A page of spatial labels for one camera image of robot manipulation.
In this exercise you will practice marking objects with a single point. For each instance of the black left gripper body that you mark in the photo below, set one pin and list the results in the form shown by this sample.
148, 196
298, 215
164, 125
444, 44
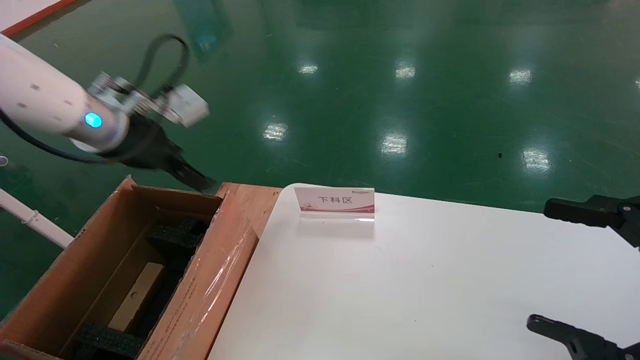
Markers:
142, 145

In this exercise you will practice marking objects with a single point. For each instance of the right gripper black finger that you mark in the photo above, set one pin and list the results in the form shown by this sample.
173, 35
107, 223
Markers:
580, 212
570, 336

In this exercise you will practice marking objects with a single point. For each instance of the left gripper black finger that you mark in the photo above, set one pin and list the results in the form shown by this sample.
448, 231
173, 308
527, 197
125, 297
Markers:
190, 180
196, 170

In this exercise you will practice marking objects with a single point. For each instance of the small cardboard box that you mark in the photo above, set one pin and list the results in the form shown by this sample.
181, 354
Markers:
135, 297

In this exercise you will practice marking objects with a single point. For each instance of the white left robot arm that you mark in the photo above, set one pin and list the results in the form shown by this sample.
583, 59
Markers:
35, 95

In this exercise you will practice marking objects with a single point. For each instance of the large cardboard box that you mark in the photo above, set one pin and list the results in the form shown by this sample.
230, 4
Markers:
215, 280

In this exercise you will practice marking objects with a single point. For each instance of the black foam insert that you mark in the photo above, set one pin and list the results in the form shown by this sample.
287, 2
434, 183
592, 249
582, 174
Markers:
175, 237

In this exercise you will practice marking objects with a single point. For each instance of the white plastic pipe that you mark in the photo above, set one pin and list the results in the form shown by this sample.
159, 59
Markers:
30, 219

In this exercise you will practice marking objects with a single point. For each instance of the acrylic sign with red print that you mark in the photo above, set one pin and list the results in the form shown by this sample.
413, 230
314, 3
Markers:
335, 200

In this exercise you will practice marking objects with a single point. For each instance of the silver camera mounting bracket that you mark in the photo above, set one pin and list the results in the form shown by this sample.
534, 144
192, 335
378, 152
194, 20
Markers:
140, 100

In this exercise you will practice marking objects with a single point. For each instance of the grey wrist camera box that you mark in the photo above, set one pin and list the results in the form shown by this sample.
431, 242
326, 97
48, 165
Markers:
190, 105

